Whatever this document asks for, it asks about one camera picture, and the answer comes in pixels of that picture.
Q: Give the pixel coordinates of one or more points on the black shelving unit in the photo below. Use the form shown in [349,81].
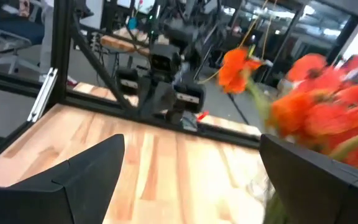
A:
[291,31]

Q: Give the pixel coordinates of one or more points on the clear faceted glass vase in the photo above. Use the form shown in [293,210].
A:
[263,193]

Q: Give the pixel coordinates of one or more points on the wooden top robot table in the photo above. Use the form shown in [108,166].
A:
[123,43]

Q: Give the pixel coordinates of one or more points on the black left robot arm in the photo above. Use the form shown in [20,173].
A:
[182,31]

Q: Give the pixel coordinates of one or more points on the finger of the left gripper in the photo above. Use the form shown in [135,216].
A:
[149,96]
[168,101]

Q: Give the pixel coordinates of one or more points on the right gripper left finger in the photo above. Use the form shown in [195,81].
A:
[67,193]

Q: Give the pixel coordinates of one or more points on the black metal table frame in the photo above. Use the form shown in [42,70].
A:
[61,62]

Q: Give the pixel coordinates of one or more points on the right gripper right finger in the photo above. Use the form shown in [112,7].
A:
[315,186]

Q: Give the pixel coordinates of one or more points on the white chair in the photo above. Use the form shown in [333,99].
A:
[8,46]

